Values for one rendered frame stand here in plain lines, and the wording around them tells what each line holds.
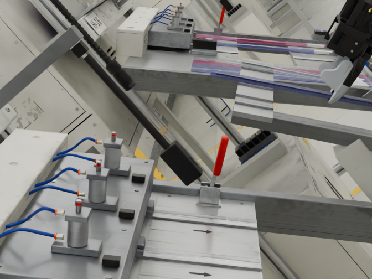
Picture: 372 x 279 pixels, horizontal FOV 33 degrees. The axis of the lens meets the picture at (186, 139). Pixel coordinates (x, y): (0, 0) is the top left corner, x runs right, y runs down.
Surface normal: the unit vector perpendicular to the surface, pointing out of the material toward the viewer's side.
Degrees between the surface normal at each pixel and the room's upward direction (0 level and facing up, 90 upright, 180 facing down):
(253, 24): 90
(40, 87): 90
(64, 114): 90
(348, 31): 90
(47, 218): 45
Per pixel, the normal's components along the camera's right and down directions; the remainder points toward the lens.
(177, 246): 0.09, -0.94
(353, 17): -0.13, 0.39
